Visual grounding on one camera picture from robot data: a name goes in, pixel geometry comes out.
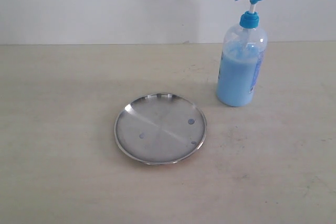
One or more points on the blue pump soap bottle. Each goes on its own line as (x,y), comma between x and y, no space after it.
(243,51)

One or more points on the round stainless steel plate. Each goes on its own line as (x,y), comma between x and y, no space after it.
(160,129)

